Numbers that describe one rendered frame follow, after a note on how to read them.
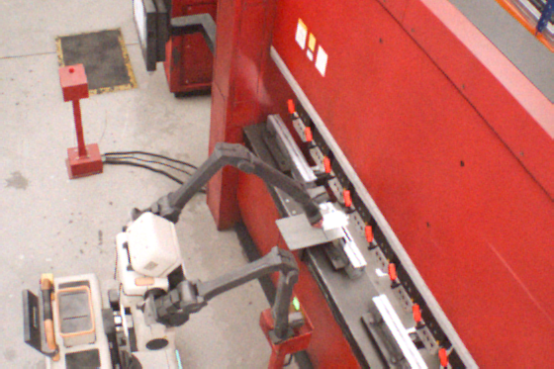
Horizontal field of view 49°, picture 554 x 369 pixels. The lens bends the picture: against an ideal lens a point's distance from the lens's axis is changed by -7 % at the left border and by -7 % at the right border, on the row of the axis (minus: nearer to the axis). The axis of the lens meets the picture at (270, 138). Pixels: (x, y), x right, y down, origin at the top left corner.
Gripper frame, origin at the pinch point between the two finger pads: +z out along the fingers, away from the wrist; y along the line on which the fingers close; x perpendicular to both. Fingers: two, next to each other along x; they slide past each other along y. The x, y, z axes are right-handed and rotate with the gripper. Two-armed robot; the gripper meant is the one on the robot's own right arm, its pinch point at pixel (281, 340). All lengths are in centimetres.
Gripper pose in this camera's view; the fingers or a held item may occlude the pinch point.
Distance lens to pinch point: 293.7
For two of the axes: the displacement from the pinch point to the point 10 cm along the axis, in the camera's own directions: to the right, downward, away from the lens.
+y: 9.2, -3.3, 2.3
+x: -4.0, -6.8, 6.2
